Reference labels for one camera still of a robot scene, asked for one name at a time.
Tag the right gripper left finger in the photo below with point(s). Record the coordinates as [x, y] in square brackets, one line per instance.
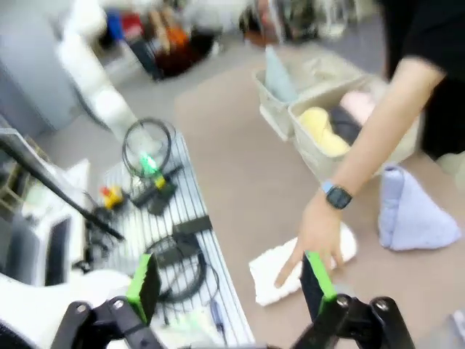
[141, 287]

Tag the lavender folded towel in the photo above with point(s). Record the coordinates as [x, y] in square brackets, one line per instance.
[410, 221]

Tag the black slanted bar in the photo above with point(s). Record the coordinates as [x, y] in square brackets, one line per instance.
[54, 185]

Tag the person's left hand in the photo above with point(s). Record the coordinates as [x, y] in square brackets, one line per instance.
[319, 229]

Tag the pink towel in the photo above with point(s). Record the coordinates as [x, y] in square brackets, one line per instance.
[357, 103]

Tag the grey cabinet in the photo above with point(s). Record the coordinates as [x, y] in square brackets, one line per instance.
[29, 65]

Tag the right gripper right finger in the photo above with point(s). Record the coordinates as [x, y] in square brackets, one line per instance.
[319, 283]

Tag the person in black polo shirt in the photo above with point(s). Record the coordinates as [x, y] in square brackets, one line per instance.
[436, 29]

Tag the green lit connector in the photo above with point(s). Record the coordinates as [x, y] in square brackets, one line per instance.
[149, 164]

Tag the black electronics box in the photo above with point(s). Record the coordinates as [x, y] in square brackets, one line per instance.
[156, 201]

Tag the pale teal towel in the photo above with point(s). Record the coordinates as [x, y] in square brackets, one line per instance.
[278, 78]

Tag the grey control box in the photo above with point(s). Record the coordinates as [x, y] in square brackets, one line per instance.
[22, 251]

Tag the cream fabric storage bin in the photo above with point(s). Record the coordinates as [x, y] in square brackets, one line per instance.
[270, 105]
[316, 152]

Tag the yellow towel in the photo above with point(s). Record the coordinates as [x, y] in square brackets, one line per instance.
[319, 127]

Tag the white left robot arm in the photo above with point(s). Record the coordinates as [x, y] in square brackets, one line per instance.
[98, 83]

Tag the slotted aluminium base plate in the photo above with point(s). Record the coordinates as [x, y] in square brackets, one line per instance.
[203, 196]

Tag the person's left forearm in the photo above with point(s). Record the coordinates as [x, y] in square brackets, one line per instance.
[385, 127]

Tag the dark grey towel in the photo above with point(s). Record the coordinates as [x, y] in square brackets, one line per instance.
[345, 125]

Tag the yellow emergency stop button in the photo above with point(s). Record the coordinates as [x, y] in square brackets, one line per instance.
[112, 196]

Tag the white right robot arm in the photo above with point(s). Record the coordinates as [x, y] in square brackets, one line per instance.
[29, 309]

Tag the white towel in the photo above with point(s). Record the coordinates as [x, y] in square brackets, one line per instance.
[269, 269]

